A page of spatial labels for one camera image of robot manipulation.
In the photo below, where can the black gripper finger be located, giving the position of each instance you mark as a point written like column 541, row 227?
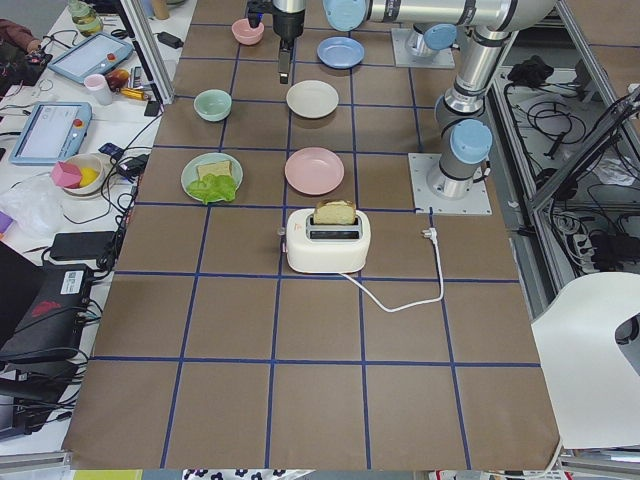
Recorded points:
column 284, row 65

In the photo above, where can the blue plate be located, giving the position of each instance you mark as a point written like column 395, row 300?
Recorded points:
column 340, row 52

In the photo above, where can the pink plate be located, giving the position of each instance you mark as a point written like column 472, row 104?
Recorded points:
column 314, row 171

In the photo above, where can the pink bowl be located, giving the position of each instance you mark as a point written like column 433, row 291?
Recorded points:
column 245, row 34

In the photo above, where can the cream plate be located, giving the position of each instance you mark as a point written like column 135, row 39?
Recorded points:
column 312, row 99

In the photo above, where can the green bowl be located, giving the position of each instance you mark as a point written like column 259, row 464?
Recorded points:
column 213, row 105

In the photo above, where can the bread slice on plate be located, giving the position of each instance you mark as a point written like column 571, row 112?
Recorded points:
column 221, row 168

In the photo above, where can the green lettuce leaf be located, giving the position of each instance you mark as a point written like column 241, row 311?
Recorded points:
column 213, row 188

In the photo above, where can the green plate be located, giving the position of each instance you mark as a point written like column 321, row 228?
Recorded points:
column 189, row 173

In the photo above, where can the toast in toaster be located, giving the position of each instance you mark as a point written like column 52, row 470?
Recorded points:
column 334, row 212

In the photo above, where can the mango fruit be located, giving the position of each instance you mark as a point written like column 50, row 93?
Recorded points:
column 117, row 79

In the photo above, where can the upper teach pendant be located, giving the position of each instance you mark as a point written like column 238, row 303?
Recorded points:
column 97, row 54

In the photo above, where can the teach pendant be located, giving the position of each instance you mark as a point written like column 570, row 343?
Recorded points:
column 97, row 54
column 53, row 132

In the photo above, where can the pink cup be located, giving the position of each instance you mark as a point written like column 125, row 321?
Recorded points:
column 99, row 88

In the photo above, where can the cream toaster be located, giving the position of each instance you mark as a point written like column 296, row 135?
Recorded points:
column 326, row 249

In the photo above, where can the cream bowl with fruit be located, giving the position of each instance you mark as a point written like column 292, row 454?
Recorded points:
column 81, row 175

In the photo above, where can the lower teach pendant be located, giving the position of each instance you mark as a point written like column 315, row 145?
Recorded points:
column 53, row 132

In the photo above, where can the black power adapter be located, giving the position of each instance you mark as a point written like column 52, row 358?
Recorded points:
column 80, row 245

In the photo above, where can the black laptop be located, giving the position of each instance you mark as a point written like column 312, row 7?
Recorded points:
column 41, row 309

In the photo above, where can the white paper sheet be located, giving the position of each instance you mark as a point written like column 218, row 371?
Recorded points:
column 594, row 389

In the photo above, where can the aluminium frame post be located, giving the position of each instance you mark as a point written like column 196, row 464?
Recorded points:
column 136, row 24

